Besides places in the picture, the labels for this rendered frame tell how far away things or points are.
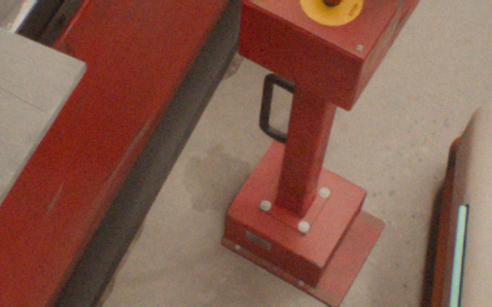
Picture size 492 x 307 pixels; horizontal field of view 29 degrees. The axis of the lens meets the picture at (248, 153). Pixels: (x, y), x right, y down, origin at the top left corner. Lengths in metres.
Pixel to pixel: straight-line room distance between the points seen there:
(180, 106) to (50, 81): 1.09
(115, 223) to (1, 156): 1.01
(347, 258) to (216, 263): 0.24
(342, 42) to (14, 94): 0.43
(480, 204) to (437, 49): 0.55
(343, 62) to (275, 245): 0.65
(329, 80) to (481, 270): 0.52
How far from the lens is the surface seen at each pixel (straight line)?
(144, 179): 1.79
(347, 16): 1.09
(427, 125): 1.94
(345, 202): 1.71
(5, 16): 0.98
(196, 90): 1.88
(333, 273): 1.77
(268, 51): 1.15
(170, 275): 1.76
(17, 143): 0.76
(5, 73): 0.79
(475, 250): 1.55
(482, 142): 1.64
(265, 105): 1.46
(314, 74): 1.13
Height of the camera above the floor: 1.66
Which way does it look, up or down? 63 degrees down
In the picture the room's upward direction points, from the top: 5 degrees clockwise
